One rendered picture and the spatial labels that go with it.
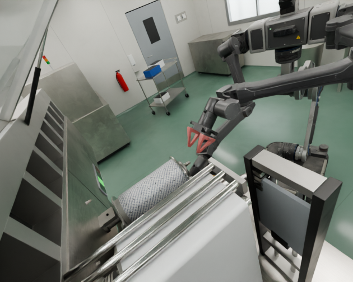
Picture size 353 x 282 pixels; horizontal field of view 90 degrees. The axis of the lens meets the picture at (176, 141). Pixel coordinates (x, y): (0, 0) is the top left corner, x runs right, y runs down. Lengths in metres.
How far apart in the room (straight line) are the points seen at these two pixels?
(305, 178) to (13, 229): 0.49
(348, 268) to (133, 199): 0.75
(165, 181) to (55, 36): 4.62
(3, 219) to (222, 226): 0.35
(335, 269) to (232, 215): 0.60
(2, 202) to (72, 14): 4.81
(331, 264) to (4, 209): 0.93
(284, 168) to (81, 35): 4.90
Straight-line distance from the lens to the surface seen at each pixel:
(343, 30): 0.99
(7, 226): 0.40
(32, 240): 0.43
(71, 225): 0.54
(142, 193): 0.64
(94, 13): 5.14
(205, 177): 0.40
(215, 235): 0.35
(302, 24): 1.22
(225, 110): 0.58
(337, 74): 0.68
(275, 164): 0.41
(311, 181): 0.39
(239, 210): 0.36
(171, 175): 0.64
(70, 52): 5.00
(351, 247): 1.98
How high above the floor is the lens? 1.74
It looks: 34 degrees down
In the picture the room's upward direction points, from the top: 24 degrees counter-clockwise
